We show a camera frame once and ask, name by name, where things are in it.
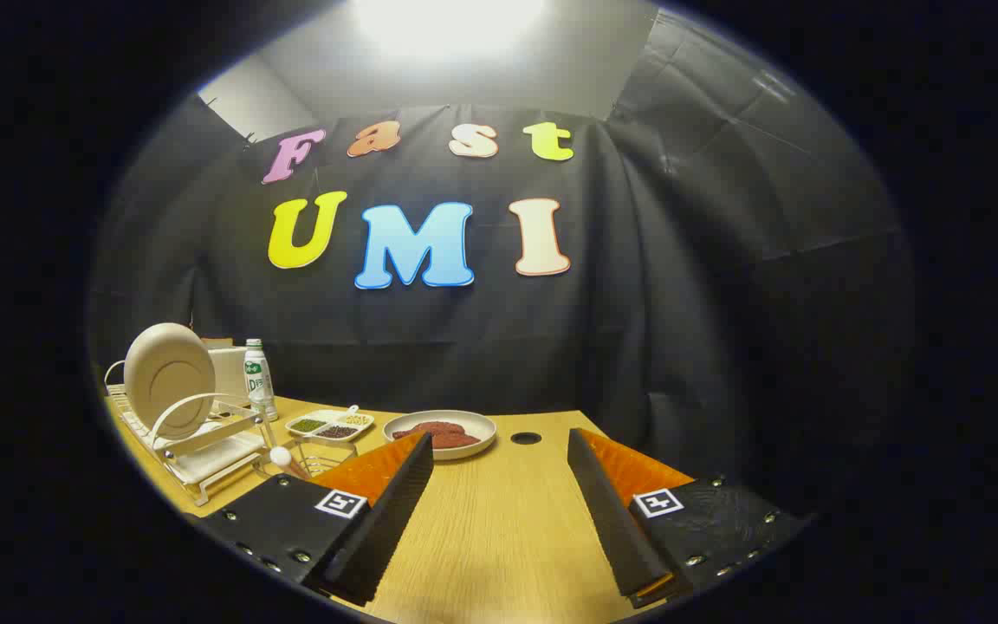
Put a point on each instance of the white divided tray with beans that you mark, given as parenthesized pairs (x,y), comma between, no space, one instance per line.
(330,425)

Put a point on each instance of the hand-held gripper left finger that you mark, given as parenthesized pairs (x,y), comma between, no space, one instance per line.
(395,503)

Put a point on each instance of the red patty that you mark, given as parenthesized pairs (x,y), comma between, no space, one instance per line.
(457,440)
(434,428)

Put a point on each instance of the black backdrop cloth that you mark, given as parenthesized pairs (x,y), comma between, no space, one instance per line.
(551,347)

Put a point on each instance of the white bottle with green label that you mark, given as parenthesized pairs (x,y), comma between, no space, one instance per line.
(258,386)

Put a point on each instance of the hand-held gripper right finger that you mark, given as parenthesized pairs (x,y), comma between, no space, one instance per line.
(607,511)

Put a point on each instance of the beige plate with red patties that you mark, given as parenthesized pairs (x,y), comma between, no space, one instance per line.
(482,433)

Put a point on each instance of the white toaster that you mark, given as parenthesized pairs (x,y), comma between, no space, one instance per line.
(230,373)

